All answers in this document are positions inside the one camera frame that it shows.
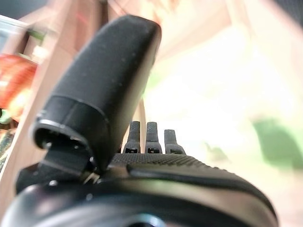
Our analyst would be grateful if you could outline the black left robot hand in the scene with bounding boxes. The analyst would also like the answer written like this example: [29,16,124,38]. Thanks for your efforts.
[0,14,280,227]

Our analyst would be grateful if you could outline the green leafy vegetable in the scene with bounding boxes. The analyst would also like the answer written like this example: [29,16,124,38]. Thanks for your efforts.
[251,118,303,170]

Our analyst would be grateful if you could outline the orange woven basket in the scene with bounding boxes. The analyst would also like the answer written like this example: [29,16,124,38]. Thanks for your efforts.
[0,53,38,119]

